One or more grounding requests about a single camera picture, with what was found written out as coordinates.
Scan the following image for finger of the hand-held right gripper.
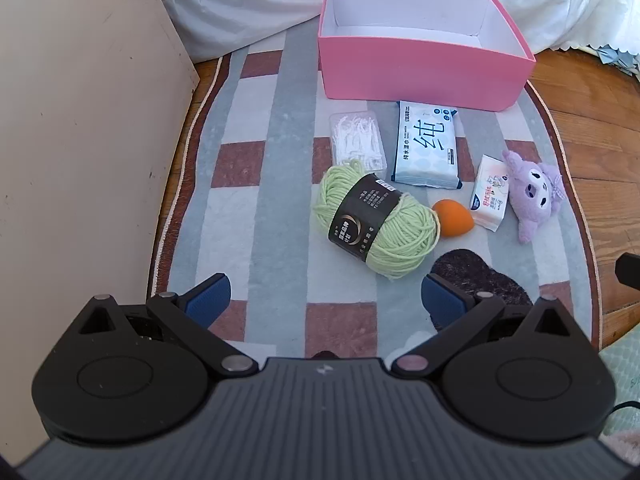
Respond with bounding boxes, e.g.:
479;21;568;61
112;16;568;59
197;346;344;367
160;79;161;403
616;254;640;292

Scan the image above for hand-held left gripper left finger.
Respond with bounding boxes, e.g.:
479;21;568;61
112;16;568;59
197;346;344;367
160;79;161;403
74;273;260;380

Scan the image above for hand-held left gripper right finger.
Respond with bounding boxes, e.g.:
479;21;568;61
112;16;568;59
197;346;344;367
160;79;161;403
391;274;581;378

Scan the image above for green yarn ball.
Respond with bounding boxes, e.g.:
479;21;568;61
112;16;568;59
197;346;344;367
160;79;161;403
311;159;442;281

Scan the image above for orange makeup sponge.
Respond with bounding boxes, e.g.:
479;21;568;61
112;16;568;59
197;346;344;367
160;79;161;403
431;199;476;239

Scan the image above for small white tissue pack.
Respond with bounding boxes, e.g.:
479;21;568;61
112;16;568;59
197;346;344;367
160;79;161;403
469;154;512;233

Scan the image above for purple plush toy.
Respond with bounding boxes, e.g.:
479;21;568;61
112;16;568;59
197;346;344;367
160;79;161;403
501;149;568;245

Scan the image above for blue wet wipes pack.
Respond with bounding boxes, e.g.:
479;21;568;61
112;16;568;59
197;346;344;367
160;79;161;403
390;101;463;190

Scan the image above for clear floss pick box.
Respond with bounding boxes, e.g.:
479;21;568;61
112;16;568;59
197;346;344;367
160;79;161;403
329;110;387;173

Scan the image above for pink cardboard box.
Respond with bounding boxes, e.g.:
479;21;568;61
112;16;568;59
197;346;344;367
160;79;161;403
317;0;537;112

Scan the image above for teal patterned cloth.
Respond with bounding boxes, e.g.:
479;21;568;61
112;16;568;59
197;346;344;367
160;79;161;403
597;334;640;413

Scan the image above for checkered rug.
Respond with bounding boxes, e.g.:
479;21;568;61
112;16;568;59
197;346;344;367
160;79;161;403
147;20;603;361

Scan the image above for pink fluffy cloth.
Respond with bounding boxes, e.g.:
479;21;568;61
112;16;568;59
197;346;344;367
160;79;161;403
600;424;640;467

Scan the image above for papers under bed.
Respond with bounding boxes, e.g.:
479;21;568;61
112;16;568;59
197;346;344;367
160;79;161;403
590;42;640;80

